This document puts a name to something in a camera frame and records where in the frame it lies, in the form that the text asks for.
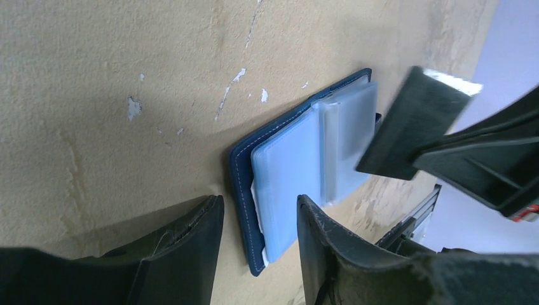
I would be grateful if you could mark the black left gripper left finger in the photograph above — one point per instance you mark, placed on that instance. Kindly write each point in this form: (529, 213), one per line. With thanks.
(174, 264)

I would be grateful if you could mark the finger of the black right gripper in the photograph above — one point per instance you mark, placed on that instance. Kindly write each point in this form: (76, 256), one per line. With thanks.
(495, 161)

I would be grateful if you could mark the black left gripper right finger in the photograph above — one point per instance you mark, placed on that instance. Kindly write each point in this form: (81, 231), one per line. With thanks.
(339, 267)

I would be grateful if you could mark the blue leather card holder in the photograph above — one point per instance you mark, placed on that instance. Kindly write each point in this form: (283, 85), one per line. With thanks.
(312, 149)

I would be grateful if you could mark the aluminium extrusion rail frame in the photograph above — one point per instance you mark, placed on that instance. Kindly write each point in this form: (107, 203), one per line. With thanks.
(406, 236)

